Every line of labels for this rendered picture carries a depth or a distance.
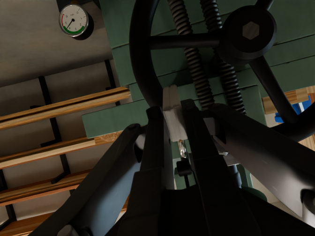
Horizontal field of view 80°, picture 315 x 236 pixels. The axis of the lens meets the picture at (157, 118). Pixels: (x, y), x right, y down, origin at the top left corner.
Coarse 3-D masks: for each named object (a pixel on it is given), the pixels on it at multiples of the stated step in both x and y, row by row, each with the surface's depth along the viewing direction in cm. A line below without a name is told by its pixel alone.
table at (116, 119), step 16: (288, 64) 39; (304, 64) 39; (208, 80) 32; (240, 80) 31; (256, 80) 31; (288, 80) 39; (304, 80) 39; (192, 96) 33; (96, 112) 45; (112, 112) 44; (128, 112) 44; (144, 112) 44; (96, 128) 45; (112, 128) 45
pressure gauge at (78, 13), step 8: (64, 8) 37; (72, 8) 37; (80, 8) 37; (64, 16) 38; (72, 16) 37; (80, 16) 37; (88, 16) 37; (64, 24) 38; (72, 24) 38; (80, 24) 37; (88, 24) 37; (64, 32) 38; (72, 32) 38; (80, 32) 37; (88, 32) 39
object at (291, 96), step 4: (288, 92) 54; (292, 92) 54; (288, 96) 54; (292, 96) 54; (296, 96) 54; (292, 100) 54; (96, 140) 62; (100, 140) 62; (104, 140) 62; (96, 144) 62; (100, 144) 62
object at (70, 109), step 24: (48, 96) 280; (96, 96) 237; (120, 96) 238; (0, 120) 240; (24, 120) 241; (48, 144) 252; (72, 144) 238; (0, 168) 242; (0, 192) 271; (24, 192) 248; (48, 192) 237; (72, 192) 285; (48, 216) 272
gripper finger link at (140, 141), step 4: (144, 128) 14; (144, 132) 14; (168, 132) 15; (140, 136) 14; (144, 136) 14; (168, 136) 15; (136, 140) 14; (140, 140) 14; (144, 140) 14; (136, 144) 14; (140, 144) 14; (136, 148) 14; (140, 148) 14; (136, 152) 14; (140, 152) 14
